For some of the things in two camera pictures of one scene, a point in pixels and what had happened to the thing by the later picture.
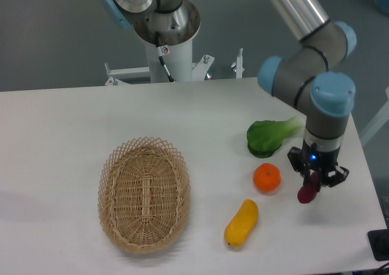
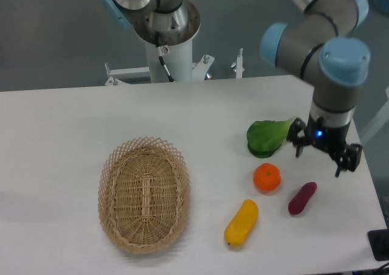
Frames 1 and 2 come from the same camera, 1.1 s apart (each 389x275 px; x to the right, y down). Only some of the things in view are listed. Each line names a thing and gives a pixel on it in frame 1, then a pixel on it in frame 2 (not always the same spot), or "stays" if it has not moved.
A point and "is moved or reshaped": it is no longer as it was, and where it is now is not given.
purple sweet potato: (307, 193) is moved or reshaped
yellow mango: (240, 225) stays
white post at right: (380, 119) stays
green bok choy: (265, 137) stays
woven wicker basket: (143, 194) stays
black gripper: (321, 153) → (330, 139)
